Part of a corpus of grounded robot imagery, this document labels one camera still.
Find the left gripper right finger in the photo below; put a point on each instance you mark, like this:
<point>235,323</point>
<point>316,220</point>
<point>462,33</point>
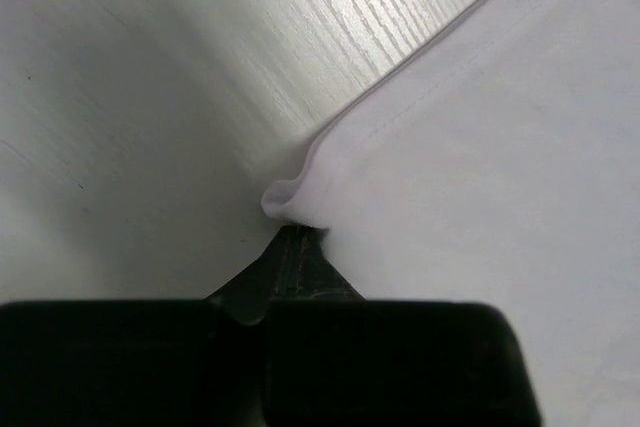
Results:
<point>337,359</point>

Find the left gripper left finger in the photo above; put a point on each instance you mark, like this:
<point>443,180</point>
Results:
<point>178,362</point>

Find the white t shirt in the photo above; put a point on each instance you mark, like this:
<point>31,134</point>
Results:
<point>502,166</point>

